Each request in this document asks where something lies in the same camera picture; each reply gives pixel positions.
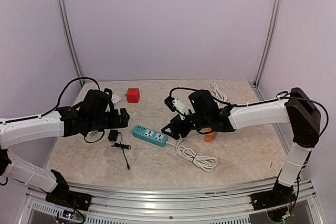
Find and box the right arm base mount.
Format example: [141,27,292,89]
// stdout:
[251,184,296,210]

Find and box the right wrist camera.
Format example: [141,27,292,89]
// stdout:
[164,97,190,116]

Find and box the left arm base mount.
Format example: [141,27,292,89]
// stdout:
[45,169,92,211]

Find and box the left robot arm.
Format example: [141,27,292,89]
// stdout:
[1,88,130,206]

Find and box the white strip power cable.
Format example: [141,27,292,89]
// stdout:
[165,140,218,173]

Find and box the aluminium corner post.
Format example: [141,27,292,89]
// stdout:
[253,0,281,89]
[57,0,84,78]

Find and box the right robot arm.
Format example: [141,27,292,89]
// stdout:
[161,88,326,205]

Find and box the teal power strip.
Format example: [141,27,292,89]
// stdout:
[132,125,167,147]

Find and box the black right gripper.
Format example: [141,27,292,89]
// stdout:
[161,113,209,140]

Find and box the left aluminium corner post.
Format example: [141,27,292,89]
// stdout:
[57,0,84,78]

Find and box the right aluminium corner post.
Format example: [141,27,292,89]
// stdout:
[253,0,281,89]

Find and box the aluminium front rail frame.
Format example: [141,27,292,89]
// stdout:
[14,178,326,223]

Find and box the white plug adapter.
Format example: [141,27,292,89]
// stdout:
[111,95,121,104]

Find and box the black charger with thin cable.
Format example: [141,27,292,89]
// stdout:
[108,130,132,170]

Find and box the orange USB socket block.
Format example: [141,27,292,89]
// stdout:
[204,128,215,143]

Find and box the red cube socket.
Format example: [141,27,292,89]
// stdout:
[125,88,140,103]

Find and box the white cable of orange block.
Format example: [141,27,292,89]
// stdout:
[208,81,228,104]

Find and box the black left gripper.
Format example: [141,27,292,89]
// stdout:
[87,108,130,132]

